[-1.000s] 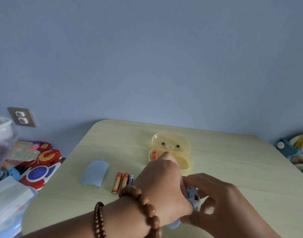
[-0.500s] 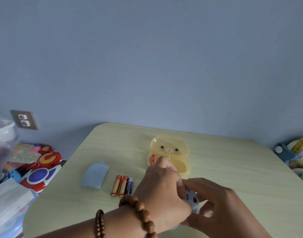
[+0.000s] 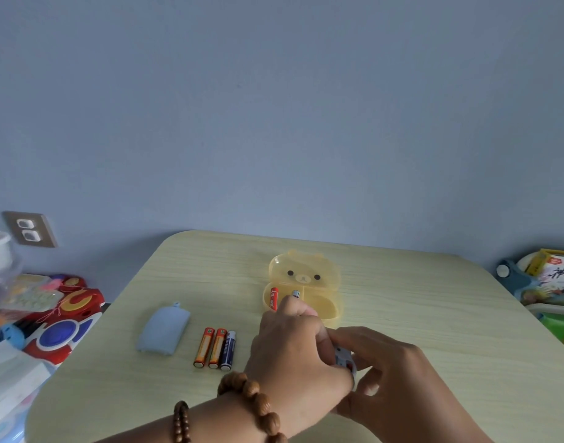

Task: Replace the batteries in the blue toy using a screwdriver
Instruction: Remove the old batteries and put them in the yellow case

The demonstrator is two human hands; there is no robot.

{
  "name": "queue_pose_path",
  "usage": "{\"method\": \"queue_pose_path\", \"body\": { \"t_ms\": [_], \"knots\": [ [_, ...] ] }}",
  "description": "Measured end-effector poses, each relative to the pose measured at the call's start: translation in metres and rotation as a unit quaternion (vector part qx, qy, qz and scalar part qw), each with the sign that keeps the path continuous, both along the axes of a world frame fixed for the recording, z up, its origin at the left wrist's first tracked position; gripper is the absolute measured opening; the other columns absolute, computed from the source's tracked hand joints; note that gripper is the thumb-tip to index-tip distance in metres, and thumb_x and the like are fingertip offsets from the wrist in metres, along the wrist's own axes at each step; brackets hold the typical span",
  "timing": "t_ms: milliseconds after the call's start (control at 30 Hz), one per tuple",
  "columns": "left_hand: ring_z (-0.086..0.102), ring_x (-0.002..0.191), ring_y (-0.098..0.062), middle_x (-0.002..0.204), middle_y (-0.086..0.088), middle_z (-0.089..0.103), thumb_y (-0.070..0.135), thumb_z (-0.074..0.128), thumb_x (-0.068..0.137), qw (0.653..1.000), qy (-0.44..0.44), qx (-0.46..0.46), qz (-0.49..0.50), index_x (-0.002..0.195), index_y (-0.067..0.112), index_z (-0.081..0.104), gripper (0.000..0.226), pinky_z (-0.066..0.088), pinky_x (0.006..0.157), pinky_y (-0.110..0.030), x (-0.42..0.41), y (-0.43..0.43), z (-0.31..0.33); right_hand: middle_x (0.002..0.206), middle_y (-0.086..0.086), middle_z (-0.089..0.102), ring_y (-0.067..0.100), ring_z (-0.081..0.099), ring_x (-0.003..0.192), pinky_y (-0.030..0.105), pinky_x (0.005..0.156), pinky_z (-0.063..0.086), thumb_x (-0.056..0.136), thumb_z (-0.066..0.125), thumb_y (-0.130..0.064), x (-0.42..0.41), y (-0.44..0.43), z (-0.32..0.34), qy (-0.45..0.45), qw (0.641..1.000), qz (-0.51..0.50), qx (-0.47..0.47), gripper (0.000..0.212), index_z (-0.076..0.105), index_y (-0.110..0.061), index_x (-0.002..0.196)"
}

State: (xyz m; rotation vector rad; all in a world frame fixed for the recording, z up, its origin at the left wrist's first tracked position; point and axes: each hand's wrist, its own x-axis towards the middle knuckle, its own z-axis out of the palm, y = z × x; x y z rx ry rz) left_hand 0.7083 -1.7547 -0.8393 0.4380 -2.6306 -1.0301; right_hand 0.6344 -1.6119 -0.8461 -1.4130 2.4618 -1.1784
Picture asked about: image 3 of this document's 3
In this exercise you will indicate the orange battery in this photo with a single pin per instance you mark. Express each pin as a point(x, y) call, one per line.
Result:
point(203, 348)
point(217, 348)

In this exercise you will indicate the blue battery cover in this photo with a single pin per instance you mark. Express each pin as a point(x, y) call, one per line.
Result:
point(164, 329)

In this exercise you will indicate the white tissue pack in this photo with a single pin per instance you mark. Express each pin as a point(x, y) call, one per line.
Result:
point(14, 382)

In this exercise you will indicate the red blue round toy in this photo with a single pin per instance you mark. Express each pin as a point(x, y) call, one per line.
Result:
point(67, 332)

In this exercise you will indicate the person's left hand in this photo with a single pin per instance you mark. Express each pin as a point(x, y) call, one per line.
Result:
point(296, 364)

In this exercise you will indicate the grey wall outlet white covers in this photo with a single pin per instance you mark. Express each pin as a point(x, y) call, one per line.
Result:
point(30, 229)

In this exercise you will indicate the red battery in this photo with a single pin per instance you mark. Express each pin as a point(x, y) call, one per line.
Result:
point(274, 299)

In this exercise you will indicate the white plastic tray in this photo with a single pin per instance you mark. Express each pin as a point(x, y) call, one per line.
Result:
point(552, 310)

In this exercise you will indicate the colourful picture book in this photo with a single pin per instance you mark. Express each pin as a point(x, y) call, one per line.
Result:
point(556, 276)

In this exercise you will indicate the light blue plastic tub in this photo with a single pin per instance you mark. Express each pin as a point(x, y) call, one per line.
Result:
point(5, 426)

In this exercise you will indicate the yellow bear storage box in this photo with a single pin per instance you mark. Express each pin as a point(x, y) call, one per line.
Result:
point(309, 272)

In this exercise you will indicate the light blue animal toy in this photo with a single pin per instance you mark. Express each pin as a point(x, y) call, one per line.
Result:
point(345, 362)

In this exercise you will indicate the person's right hand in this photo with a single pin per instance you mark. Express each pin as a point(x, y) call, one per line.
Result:
point(411, 401)

